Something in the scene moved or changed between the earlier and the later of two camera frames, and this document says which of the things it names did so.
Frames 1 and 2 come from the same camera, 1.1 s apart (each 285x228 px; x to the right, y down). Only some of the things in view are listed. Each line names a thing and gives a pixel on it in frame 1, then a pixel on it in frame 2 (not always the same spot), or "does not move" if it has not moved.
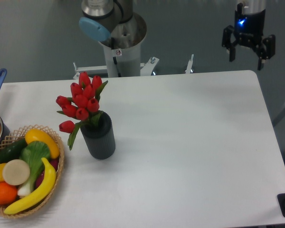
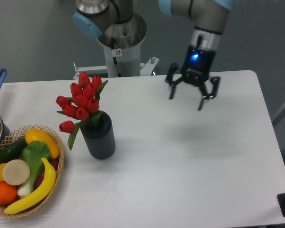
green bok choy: x=33 y=153 does not move
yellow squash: x=36 y=135 does not move
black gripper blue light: x=249 y=29 → x=197 y=63
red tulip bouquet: x=83 y=105 does not move
